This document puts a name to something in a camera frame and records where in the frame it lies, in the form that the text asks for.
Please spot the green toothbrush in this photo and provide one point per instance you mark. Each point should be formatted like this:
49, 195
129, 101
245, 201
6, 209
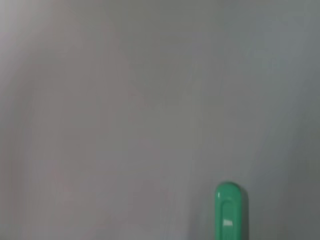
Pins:
231, 212

